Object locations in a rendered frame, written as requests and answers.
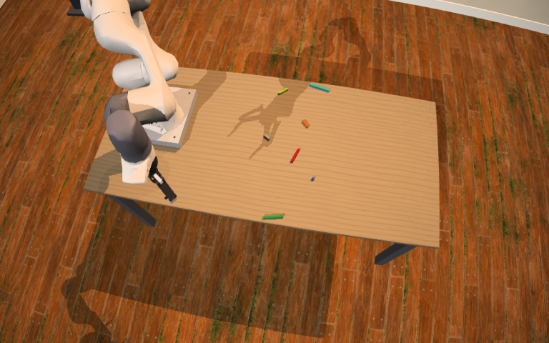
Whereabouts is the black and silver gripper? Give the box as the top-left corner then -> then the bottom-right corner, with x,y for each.
148,155 -> 177,204

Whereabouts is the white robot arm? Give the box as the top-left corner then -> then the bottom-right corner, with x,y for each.
80,0 -> 184,184

